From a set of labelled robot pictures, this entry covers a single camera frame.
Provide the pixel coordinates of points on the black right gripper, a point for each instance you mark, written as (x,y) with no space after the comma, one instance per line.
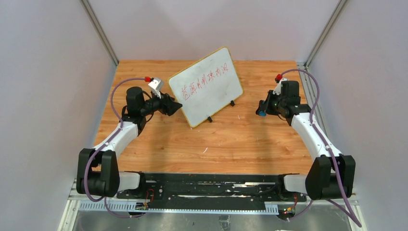
(269,102)

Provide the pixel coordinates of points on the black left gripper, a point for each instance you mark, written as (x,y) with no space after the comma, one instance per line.
(165,104)

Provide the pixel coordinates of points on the blue black whiteboard eraser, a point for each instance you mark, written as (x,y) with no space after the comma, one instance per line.
(262,113)

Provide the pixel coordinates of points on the yellow framed whiteboard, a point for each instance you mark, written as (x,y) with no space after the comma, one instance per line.
(206,86)

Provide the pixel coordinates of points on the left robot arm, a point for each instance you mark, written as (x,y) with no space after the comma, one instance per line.
(98,174)

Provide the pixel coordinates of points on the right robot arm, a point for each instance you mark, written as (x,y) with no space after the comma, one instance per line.
(332,173)

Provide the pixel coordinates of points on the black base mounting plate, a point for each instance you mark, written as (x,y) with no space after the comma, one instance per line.
(213,192)

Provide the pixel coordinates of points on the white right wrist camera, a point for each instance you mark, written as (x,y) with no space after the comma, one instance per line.
(279,79)

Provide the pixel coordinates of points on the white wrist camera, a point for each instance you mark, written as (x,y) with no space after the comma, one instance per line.
(155,86)
(279,79)

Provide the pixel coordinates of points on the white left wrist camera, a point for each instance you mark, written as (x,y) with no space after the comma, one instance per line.
(155,86)

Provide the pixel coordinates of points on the whiteboard wire stand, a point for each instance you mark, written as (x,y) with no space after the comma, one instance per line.
(231,104)

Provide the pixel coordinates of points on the right side aluminium rail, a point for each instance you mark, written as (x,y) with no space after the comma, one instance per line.
(313,96)

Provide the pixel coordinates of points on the left corner aluminium post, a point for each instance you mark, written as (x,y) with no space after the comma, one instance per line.
(99,30)

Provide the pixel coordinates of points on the corner aluminium post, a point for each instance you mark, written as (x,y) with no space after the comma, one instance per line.
(99,30)
(341,4)

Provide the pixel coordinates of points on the right corner aluminium post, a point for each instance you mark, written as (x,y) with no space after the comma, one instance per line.
(341,4)

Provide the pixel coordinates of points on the aluminium front frame rail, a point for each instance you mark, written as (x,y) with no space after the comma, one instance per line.
(113,214)

